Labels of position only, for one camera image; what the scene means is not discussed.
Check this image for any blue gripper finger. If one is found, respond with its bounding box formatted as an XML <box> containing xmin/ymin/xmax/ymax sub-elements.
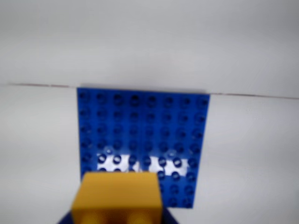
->
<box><xmin>160</xmin><ymin>206</ymin><xmax>181</xmax><ymax>224</ymax></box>
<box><xmin>57</xmin><ymin>209</ymin><xmax>74</xmax><ymax>224</ymax></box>

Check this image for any yellow 2x2 toy block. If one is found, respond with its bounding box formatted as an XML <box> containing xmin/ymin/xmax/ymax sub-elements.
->
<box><xmin>71</xmin><ymin>171</ymin><xmax>164</xmax><ymax>224</ymax></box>

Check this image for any blue 8x8 studded baseplate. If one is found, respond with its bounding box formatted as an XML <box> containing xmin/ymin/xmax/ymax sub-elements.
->
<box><xmin>76</xmin><ymin>87</ymin><xmax>211</xmax><ymax>209</ymax></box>

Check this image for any white foam board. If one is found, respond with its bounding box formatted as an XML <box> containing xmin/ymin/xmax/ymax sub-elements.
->
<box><xmin>0</xmin><ymin>0</ymin><xmax>299</xmax><ymax>100</ymax></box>
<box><xmin>0</xmin><ymin>83</ymin><xmax>299</xmax><ymax>224</ymax></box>

